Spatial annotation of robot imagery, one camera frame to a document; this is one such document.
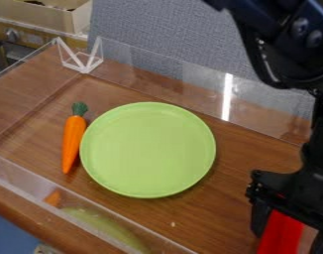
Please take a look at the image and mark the cardboard box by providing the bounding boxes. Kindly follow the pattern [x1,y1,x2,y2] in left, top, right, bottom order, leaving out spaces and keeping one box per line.
[0,0,92,34]

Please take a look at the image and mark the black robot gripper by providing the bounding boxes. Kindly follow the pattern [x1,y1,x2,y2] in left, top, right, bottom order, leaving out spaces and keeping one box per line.
[245,170,323,254]

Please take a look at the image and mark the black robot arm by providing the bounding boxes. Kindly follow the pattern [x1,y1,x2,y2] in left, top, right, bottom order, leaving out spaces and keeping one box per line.
[203,0,323,254]

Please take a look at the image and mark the green round plate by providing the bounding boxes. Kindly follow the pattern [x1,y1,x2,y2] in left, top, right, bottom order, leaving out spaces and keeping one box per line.
[80,102,218,198]

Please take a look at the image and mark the red plastic block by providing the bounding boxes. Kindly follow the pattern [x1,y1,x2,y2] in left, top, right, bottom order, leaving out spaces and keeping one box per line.
[257,210,305,254]

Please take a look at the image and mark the orange toy carrot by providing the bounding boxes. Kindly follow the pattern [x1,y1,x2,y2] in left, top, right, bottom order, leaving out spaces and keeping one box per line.
[62,102,88,174]

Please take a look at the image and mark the wooden shelf with knob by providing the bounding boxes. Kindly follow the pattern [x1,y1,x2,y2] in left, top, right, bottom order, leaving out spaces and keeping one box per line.
[0,18,87,49]

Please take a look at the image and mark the clear acrylic corner bracket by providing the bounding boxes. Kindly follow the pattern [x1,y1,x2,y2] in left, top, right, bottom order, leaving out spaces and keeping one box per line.
[56,38,103,73]

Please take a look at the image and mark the clear acrylic enclosure wall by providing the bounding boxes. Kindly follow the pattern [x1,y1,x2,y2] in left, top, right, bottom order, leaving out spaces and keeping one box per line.
[0,41,310,254]

